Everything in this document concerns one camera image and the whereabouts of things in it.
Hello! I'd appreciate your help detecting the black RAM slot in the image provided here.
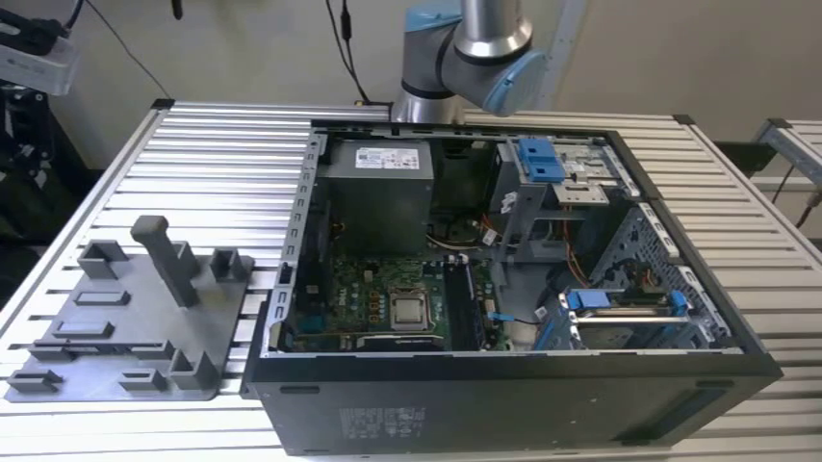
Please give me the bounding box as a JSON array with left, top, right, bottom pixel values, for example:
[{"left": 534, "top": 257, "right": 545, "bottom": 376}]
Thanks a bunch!
[{"left": 446, "top": 260, "right": 465, "bottom": 351}]

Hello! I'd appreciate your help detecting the grey plastic parts rack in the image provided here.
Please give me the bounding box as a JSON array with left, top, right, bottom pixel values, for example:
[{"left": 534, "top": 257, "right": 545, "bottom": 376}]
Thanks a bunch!
[{"left": 3, "top": 215, "right": 258, "bottom": 403}]

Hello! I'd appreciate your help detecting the grey power supply box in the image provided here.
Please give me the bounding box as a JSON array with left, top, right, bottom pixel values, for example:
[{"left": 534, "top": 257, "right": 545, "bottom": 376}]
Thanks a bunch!
[{"left": 319, "top": 139, "right": 439, "bottom": 254}]

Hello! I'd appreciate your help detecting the green motherboard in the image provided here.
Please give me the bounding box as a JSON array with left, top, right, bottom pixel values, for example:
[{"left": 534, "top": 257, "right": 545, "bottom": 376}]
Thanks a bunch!
[{"left": 282, "top": 256, "right": 516, "bottom": 353}]

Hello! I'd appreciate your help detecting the CPU socket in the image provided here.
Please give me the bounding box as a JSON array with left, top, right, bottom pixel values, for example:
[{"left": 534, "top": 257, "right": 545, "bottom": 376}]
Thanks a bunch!
[{"left": 383, "top": 286, "right": 441, "bottom": 337}]

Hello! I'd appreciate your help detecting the round black case speaker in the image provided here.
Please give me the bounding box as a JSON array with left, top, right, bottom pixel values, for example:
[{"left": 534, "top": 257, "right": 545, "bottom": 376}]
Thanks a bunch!
[{"left": 442, "top": 216, "right": 483, "bottom": 247}]

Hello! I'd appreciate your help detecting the silver CPU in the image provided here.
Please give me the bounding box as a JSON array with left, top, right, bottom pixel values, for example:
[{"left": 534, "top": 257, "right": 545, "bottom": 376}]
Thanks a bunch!
[{"left": 393, "top": 297, "right": 430, "bottom": 331}]

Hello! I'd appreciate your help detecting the black graphics card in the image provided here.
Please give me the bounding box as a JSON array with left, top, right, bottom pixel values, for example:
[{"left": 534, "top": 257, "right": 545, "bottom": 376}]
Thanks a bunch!
[{"left": 350, "top": 333, "right": 450, "bottom": 353}]

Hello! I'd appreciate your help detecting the blue plastic drive latch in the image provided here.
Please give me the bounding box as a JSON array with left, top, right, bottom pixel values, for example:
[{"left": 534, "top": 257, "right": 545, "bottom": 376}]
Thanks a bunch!
[{"left": 517, "top": 138, "right": 566, "bottom": 185}]

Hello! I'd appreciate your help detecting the grey metal drive cage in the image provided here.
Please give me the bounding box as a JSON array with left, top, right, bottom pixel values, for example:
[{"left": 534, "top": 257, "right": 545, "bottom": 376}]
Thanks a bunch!
[{"left": 491, "top": 138, "right": 637, "bottom": 261}]

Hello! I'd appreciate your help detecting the black open PC case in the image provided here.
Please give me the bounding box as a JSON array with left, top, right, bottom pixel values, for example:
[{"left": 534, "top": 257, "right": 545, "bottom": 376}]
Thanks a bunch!
[{"left": 238, "top": 116, "right": 786, "bottom": 457}]

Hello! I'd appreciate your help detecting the hard disk blue carrier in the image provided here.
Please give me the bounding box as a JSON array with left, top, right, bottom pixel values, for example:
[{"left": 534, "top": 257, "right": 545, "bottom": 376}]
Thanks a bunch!
[{"left": 560, "top": 288, "right": 693, "bottom": 338}]

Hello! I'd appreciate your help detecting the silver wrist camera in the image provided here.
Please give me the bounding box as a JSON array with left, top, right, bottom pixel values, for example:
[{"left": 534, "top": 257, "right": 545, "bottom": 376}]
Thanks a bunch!
[{"left": 0, "top": 40, "right": 83, "bottom": 97}]

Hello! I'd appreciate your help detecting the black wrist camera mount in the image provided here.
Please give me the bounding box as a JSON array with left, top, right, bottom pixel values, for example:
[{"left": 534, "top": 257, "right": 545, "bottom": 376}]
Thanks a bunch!
[{"left": 0, "top": 8, "right": 71, "bottom": 55}]

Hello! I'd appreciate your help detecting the black hanging cable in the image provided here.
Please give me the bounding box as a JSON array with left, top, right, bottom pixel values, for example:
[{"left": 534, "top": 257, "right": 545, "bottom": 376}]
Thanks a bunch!
[{"left": 325, "top": 0, "right": 369, "bottom": 105}]

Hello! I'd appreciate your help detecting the yellow orange wire bundle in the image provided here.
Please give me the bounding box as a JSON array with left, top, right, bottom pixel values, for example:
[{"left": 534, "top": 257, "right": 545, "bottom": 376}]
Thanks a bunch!
[{"left": 425, "top": 215, "right": 501, "bottom": 252}]

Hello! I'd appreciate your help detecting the black wire blue plug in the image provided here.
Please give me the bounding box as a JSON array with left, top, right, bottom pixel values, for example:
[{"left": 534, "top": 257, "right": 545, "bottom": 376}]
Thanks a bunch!
[{"left": 487, "top": 311, "right": 548, "bottom": 327}]

